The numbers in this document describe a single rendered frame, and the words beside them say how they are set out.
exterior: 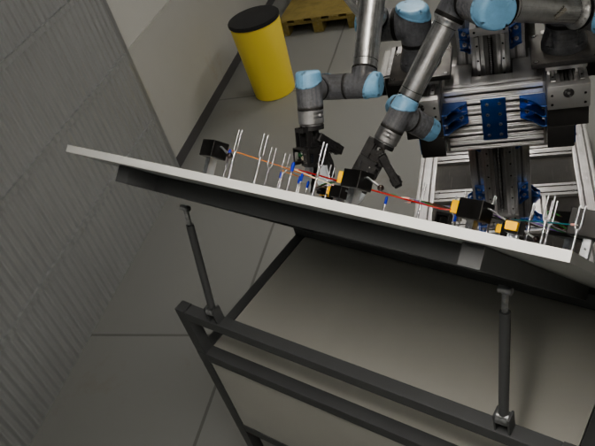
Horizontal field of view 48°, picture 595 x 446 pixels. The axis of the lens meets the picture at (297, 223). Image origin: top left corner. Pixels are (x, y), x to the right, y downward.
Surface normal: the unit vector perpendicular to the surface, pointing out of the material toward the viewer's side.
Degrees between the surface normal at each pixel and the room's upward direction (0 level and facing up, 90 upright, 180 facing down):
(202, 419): 0
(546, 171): 0
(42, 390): 90
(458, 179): 0
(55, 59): 90
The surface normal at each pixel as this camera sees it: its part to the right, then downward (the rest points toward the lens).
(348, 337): -0.25, -0.75
